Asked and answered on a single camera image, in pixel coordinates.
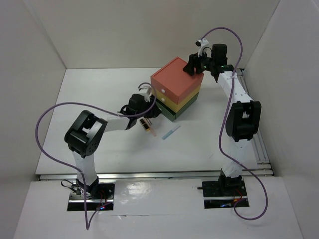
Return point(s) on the yellow drawer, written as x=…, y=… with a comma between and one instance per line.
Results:
x=172, y=105

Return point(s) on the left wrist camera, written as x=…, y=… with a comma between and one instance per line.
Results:
x=146, y=92

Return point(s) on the green bottom drawer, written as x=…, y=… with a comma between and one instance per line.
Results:
x=169, y=113

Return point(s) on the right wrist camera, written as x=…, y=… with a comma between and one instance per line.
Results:
x=201, y=44

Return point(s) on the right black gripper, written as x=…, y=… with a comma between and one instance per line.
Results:
x=190, y=68

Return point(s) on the three-drawer organizer box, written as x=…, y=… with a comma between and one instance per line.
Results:
x=175, y=89

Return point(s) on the aluminium rail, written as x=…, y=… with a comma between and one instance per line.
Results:
x=246, y=136
x=143, y=175

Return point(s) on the pink lip liner pencil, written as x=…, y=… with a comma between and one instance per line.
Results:
x=152, y=128

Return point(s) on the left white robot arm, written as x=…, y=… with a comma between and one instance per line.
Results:
x=85, y=134

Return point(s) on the black gold lipstick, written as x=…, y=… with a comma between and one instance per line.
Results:
x=146, y=124

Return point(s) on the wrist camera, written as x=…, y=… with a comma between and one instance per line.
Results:
x=201, y=44
x=146, y=92

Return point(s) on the aluminium rail right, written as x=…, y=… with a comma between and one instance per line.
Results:
x=246, y=136

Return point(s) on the blue eyebrow razor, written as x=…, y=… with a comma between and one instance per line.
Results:
x=170, y=132

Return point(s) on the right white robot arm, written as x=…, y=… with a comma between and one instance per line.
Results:
x=231, y=172

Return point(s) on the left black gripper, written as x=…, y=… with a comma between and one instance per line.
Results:
x=153, y=112

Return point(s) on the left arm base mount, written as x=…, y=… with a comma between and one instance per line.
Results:
x=101, y=198

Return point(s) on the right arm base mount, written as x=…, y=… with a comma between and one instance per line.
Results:
x=214, y=197

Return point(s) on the red top drawer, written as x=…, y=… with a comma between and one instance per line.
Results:
x=173, y=82

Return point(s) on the aluminium rail front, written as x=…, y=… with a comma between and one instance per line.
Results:
x=143, y=175

